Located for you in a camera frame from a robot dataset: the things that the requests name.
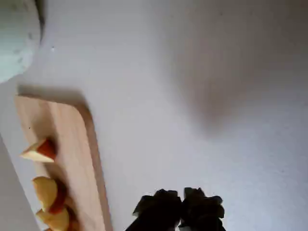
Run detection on white speckled bowl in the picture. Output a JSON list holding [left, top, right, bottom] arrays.
[[0, 0, 43, 84]]

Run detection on wooden cutting board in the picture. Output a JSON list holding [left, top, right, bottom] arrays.
[[14, 94, 114, 231]]

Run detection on narrow apple slice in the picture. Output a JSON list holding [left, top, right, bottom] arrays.
[[35, 206, 79, 231]]

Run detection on red-skinned apple slice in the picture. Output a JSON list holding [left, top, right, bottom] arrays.
[[19, 137, 57, 164]]

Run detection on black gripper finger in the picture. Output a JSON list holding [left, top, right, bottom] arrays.
[[125, 189, 184, 231], [178, 187, 226, 231]]

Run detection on small apple slice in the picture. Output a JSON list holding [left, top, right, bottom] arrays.
[[32, 176, 67, 215]]

